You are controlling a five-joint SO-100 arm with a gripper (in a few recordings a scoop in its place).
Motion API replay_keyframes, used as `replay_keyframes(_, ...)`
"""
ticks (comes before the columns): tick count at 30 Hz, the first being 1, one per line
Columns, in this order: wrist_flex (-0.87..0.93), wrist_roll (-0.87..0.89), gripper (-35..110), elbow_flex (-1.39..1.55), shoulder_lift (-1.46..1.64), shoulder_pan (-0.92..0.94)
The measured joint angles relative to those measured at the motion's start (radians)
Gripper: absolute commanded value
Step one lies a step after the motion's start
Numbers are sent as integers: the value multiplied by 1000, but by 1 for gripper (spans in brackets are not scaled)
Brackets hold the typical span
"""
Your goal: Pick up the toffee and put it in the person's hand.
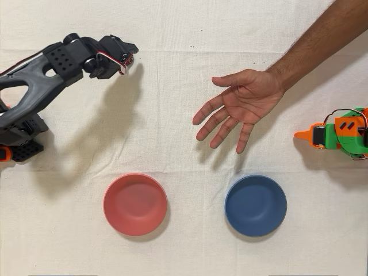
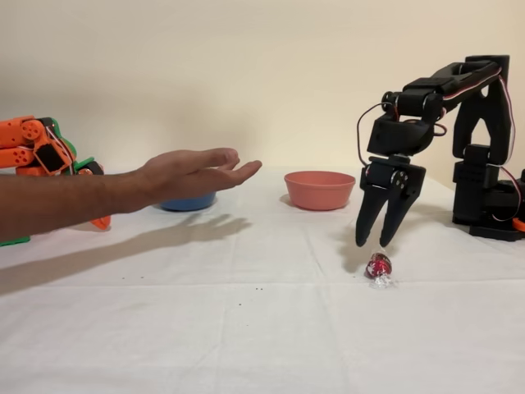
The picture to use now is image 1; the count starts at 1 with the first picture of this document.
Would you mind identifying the person's bare forearm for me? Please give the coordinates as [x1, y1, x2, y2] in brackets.
[266, 0, 368, 93]

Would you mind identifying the person's bare hand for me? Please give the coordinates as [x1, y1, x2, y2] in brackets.
[191, 68, 286, 155]

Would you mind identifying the white tablecloth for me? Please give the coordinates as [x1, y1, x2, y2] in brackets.
[0, 0, 368, 276]

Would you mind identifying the blue bowl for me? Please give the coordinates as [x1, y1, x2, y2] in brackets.
[224, 174, 288, 238]

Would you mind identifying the pink bowl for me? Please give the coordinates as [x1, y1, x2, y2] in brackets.
[102, 172, 168, 237]

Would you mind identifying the red white gripper servo cable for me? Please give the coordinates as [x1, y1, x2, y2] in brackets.
[95, 51, 129, 76]

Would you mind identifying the red white arm servo cable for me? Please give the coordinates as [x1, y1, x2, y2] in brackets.
[0, 51, 44, 77]

